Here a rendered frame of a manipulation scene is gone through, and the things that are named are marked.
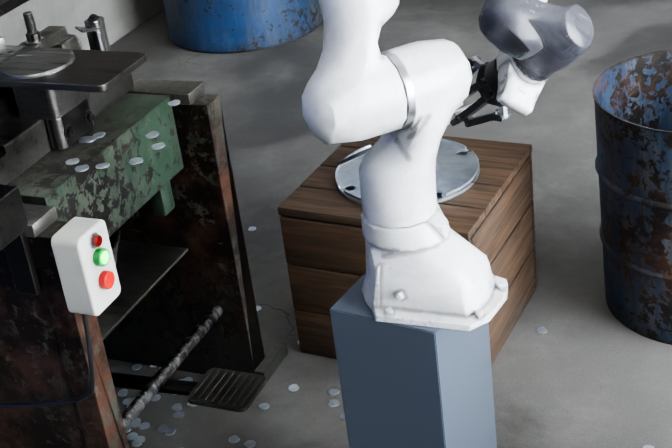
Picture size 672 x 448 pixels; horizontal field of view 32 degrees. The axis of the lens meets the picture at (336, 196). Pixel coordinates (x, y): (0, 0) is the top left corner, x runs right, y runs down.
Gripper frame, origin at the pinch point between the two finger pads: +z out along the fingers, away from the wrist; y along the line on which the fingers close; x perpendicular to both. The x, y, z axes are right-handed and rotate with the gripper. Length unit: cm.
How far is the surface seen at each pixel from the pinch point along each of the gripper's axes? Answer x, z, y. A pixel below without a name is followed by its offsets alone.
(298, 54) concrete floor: -90, 156, 61
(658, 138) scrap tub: -23.2, -21.6, -21.7
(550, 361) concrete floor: -9, 17, -51
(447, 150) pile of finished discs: -12.2, 19.2, -4.0
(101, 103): 54, 19, 28
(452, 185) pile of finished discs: -1.6, 10.4, -11.5
